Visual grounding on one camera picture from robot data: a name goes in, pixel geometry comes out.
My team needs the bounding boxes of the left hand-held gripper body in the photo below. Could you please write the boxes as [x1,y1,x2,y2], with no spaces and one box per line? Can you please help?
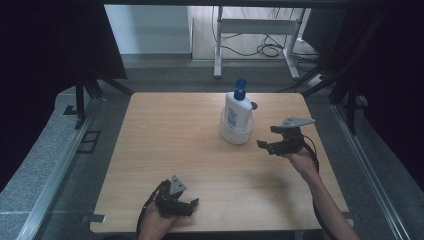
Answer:
[154,174,195,218]

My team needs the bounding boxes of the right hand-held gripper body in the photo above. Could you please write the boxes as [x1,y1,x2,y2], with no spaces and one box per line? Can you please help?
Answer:
[269,116,316,157]

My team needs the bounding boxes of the clear plastic cup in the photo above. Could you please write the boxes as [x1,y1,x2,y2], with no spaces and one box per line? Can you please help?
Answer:
[219,107,257,146]

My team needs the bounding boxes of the white blue-pump lotion bottle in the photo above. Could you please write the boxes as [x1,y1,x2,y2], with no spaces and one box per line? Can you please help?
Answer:
[223,78,254,133]

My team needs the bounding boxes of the person's right hand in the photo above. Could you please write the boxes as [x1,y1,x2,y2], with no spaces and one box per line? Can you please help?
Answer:
[287,147,322,184]

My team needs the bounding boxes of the person's left hand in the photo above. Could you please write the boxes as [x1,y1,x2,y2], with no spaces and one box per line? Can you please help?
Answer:
[139,201,180,236]

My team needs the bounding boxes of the white power strip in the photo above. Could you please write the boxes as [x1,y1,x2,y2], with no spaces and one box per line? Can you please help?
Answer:
[307,73,326,89]

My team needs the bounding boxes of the black metal stand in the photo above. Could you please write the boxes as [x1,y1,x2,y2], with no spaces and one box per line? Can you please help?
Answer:
[299,63,369,136]

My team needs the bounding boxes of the dark curtain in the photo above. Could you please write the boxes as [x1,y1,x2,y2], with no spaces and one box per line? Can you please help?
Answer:
[301,0,424,193]
[0,0,128,194]

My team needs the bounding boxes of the black tripod stand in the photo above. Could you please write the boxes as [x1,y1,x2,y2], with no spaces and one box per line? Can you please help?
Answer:
[73,69,135,130]

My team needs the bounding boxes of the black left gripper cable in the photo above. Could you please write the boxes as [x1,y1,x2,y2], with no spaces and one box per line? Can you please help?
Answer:
[135,179,169,240]

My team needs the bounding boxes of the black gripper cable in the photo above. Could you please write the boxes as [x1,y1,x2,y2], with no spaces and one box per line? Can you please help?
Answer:
[135,179,169,240]
[300,134,334,240]

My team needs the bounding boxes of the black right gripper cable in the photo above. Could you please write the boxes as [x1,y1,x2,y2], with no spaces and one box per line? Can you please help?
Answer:
[300,134,334,240]

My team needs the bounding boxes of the black flat bracket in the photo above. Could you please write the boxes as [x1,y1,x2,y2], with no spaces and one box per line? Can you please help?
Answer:
[80,213,107,225]

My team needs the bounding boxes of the black floor cables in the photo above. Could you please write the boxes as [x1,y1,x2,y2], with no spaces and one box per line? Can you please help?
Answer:
[220,6,322,61]

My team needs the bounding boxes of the aluminium rail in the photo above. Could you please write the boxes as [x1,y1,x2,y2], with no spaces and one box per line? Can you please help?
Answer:
[15,99,101,240]
[332,102,412,240]

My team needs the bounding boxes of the black square bracket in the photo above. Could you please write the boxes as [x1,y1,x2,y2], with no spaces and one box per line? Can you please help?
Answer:
[76,130,102,155]

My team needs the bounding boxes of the white metal desk frame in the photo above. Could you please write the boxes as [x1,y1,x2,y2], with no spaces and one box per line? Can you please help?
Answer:
[213,5,306,81]

